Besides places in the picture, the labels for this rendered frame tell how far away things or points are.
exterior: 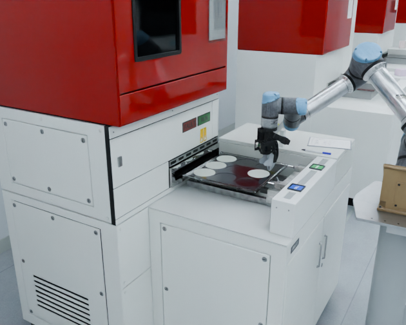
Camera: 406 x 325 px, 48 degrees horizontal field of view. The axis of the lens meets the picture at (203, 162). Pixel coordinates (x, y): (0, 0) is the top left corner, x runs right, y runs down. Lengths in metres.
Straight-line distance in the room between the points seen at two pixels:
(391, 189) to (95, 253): 1.25
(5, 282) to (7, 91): 1.45
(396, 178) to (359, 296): 1.12
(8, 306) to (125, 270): 1.12
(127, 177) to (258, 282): 0.65
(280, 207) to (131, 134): 0.63
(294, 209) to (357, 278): 1.47
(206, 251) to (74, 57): 0.90
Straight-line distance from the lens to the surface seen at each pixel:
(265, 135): 2.02
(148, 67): 1.73
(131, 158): 1.80
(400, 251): 2.16
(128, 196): 1.83
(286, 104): 1.99
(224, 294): 1.93
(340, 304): 2.84
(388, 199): 2.03
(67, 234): 2.06
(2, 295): 3.04
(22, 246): 2.35
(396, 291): 2.27
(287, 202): 1.68
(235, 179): 2.01
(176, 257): 1.98
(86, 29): 1.67
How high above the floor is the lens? 1.67
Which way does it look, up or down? 20 degrees down
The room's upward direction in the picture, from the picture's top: straight up
